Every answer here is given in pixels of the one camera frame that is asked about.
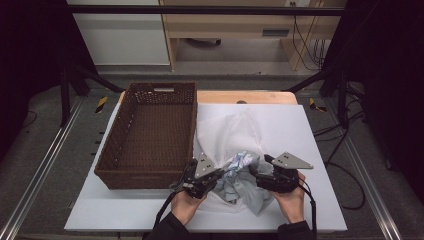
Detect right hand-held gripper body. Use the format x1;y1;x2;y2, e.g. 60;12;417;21
256;151;315;194

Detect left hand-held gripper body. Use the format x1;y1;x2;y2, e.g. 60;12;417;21
181;152;221;200

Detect light grey printed shirt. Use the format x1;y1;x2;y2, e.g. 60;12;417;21
213;150;276;216

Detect white cloth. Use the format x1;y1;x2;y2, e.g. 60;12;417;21
193;109;268;214

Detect brown woven basket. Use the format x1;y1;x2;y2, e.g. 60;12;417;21
94;82;198;190

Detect person's right hand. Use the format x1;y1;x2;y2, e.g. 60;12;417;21
270;171;306;225

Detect person's left hand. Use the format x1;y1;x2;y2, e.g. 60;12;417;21
170;189;208;226

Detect white board table cover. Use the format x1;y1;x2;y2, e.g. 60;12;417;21
64;103;348;233

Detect yellow black tape strip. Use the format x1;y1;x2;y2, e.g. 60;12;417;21
308;97;328;113
95;96;110;114

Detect black metal stand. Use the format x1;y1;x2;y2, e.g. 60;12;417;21
59;62;125;128
285;65;352;130

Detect beige wooden desk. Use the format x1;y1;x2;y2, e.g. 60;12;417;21
159;0;348;72

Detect dark curtain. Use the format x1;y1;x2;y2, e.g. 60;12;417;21
0;0;98;164
321;0;424;196

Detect white cabinet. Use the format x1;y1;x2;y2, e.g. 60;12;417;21
66;0;171;67

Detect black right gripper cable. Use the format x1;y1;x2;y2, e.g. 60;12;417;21
297;184;318;235

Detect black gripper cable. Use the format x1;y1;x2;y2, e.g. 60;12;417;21
297;184;318;235
153;189;185;231

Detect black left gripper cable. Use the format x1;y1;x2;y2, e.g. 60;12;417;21
153;189;185;231

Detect black floor cables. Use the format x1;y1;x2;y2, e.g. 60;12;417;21
312;83;367;212

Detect aluminium floor rail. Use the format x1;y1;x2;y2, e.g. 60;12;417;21
0;95;85;240
323;99;405;240

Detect black hanging cables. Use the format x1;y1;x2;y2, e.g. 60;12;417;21
289;1;330;72

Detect black horizontal frame bar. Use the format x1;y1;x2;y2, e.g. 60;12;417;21
66;4;346;16

